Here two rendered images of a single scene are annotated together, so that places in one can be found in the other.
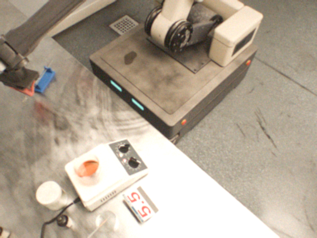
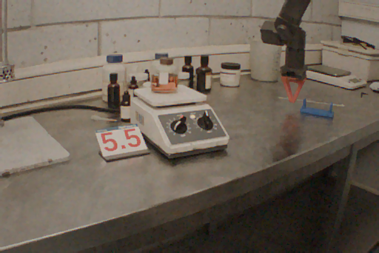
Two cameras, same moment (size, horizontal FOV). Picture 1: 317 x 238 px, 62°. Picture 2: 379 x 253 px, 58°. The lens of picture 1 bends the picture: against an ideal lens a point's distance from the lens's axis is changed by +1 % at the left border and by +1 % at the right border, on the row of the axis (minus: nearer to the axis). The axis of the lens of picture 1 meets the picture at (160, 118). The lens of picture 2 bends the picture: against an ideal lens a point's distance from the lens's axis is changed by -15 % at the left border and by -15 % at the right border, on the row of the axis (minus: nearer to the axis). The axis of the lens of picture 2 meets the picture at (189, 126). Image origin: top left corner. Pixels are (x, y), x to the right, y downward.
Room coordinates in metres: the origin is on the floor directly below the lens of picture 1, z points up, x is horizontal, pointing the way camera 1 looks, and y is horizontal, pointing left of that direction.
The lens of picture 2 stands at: (0.42, -0.62, 1.04)
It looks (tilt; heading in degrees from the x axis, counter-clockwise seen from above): 18 degrees down; 100
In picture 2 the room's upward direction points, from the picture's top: 2 degrees clockwise
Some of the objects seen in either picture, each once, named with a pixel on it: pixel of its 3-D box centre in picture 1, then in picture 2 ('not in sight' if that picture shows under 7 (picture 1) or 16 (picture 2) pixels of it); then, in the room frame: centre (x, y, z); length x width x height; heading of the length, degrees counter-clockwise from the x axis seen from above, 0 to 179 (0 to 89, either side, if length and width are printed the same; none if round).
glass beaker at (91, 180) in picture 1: (88, 170); (163, 73); (0.22, 0.17, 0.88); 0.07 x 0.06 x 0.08; 144
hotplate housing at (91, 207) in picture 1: (105, 171); (174, 117); (0.25, 0.15, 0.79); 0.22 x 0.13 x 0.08; 129
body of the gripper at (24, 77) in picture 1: (15, 71); (294, 60); (0.52, 0.45, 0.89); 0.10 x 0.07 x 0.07; 76
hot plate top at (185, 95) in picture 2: (94, 171); (169, 94); (0.24, 0.17, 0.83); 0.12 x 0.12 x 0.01; 39
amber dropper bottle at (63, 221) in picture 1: (63, 220); (126, 104); (0.12, 0.23, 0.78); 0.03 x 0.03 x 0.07
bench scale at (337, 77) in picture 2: not in sight; (334, 76); (0.74, 0.96, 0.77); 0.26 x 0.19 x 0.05; 142
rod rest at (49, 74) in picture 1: (43, 78); (317, 107); (0.59, 0.43, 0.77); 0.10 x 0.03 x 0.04; 166
